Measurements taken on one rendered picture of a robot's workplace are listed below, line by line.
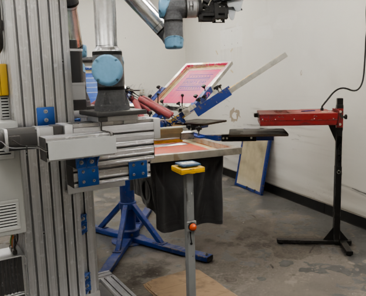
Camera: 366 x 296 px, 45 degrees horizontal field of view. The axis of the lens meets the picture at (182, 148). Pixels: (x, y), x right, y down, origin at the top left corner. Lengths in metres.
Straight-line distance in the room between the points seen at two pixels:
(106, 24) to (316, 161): 3.34
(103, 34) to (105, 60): 0.10
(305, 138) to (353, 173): 0.74
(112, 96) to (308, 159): 3.24
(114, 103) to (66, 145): 0.31
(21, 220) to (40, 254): 0.20
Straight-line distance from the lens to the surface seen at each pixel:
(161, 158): 2.31
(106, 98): 1.87
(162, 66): 7.33
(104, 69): 1.72
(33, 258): 2.08
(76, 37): 2.55
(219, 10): 1.80
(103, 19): 1.76
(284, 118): 3.40
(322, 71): 4.59
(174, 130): 2.96
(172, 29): 1.76
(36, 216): 2.02
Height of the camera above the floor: 1.37
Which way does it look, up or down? 9 degrees down
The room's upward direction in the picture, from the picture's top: 2 degrees counter-clockwise
